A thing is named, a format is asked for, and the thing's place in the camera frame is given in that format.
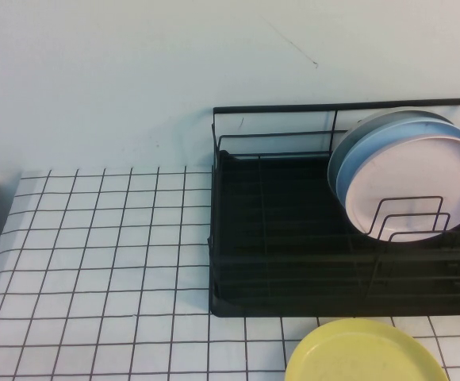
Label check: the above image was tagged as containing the grey plate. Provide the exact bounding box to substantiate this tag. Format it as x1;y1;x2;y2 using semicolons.
326;110;454;198

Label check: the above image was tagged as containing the black wire dish rack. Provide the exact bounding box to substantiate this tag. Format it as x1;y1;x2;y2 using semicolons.
207;98;460;318

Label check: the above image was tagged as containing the blue plate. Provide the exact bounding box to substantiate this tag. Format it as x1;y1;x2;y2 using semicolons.
335;120;460;207

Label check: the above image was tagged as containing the yellow plate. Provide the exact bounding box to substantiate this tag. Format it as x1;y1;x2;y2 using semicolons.
284;319;449;381

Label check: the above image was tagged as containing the white grid tablecloth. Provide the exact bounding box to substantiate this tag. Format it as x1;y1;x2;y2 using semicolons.
0;166;460;381

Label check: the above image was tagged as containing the black plastic drip tray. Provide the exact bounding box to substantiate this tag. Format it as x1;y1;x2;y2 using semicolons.
210;149;460;318

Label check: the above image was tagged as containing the pink plate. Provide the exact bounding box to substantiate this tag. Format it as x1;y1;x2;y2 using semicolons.
343;134;460;243

